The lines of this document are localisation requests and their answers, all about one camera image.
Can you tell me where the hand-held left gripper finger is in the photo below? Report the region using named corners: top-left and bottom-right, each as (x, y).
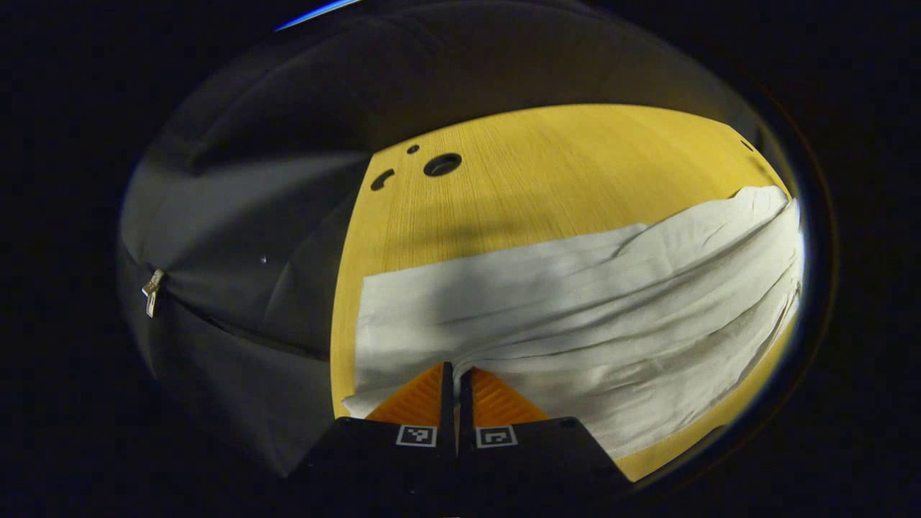
top-left (286, 361), bottom-right (458, 504)
top-left (458, 367), bottom-right (635, 504)

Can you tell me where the black backdrop cloth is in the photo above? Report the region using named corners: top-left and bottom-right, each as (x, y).
top-left (119, 0), bottom-right (763, 479)

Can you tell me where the white clip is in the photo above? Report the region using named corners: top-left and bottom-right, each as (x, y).
top-left (142, 268), bottom-right (166, 319)

